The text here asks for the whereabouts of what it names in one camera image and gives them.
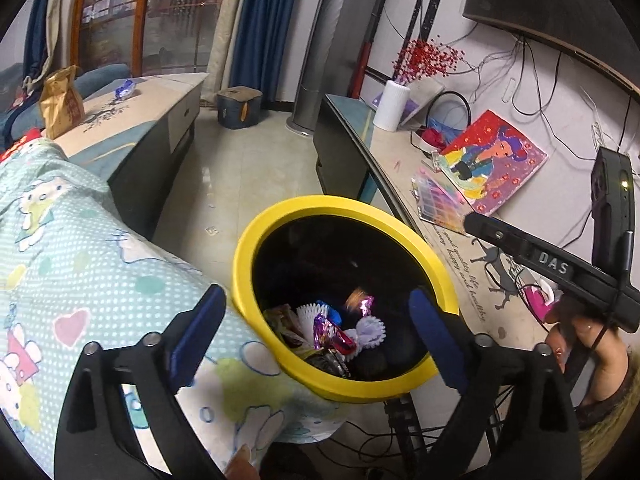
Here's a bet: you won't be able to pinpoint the blue patterned sofa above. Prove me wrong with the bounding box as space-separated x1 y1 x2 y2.
0 62 131 141

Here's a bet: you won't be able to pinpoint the grey storage stool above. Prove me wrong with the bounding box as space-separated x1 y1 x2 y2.
216 86 264 131

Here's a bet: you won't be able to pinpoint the yellow trash bin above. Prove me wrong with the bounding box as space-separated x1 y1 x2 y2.
231 195 460 405

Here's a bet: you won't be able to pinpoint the person's right forearm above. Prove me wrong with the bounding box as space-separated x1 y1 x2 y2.
575 355 640 431

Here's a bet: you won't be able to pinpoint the white paper towel roll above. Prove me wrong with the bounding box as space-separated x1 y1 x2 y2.
374 80 411 132

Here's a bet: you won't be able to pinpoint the pastel colour box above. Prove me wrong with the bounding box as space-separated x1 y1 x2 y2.
411 167 473 233

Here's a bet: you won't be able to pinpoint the white foam net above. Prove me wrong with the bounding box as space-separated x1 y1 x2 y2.
345 312 388 356
295 300 333 341

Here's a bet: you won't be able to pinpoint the black wire basket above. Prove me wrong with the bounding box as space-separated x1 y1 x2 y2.
412 91 473 151

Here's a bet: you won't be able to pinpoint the bundle of black cables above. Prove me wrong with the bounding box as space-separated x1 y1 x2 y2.
470 35 640 246

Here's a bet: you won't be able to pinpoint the colourful figure painting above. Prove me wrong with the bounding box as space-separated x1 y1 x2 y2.
432 109 550 217

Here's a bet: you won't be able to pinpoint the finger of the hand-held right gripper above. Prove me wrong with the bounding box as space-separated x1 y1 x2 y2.
464 210 533 261

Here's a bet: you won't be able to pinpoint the beige coffee table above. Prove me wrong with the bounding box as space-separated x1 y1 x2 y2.
50 72 211 241

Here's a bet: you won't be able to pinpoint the beige curtain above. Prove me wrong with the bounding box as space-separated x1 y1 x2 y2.
207 0 251 96
45 0 86 76

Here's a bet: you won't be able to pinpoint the tv cabinet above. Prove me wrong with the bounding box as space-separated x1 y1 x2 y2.
312 92 601 411

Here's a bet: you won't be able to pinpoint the cartoon cat blanket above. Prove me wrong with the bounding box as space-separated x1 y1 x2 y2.
0 140 351 478

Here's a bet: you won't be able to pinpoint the person's left hand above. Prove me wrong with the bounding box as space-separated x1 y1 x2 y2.
224 442 262 480

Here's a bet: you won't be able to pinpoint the pink foil wrapper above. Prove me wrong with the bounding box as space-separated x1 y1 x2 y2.
312 312 358 356

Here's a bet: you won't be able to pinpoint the silver tower air conditioner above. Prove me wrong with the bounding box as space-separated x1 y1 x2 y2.
286 0 373 136

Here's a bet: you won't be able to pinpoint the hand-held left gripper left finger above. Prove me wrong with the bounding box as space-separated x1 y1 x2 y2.
52 284 228 480

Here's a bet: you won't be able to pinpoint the red blanket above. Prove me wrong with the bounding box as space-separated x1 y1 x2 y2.
0 127 43 163

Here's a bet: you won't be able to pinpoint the wooden glass sliding door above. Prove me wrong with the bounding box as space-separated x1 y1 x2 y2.
70 0 236 78

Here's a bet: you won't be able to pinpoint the red berry branches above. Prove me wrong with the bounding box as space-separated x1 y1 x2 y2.
392 37 466 86

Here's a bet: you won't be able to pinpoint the red yarn ball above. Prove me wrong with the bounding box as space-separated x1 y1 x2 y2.
417 127 446 150

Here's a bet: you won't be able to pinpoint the purple picture board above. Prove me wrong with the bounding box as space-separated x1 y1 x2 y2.
372 80 446 126

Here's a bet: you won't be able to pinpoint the blue curtain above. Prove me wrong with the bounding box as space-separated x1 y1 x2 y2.
22 0 56 81
227 0 306 108

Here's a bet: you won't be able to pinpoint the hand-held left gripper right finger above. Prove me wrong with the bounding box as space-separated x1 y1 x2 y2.
407 287 583 480

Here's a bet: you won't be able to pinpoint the person's right hand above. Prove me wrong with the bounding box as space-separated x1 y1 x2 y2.
544 302 632 411

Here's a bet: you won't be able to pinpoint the gold paper bag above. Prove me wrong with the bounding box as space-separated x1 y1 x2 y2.
39 65 85 140

